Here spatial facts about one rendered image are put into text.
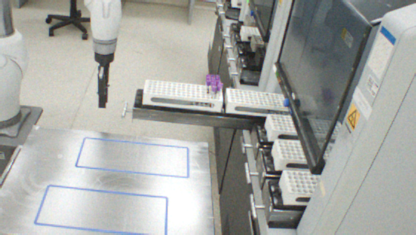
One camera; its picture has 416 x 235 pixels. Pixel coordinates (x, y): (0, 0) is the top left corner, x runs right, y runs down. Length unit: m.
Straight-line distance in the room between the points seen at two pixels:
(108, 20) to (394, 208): 1.05
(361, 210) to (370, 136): 0.25
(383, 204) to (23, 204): 0.95
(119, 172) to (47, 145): 0.26
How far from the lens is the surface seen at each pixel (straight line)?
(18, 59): 1.63
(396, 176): 1.03
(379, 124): 0.90
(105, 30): 1.37
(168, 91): 1.50
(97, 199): 1.12
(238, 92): 1.55
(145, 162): 1.23
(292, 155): 1.31
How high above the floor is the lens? 1.64
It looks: 34 degrees down
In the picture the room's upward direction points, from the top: 10 degrees clockwise
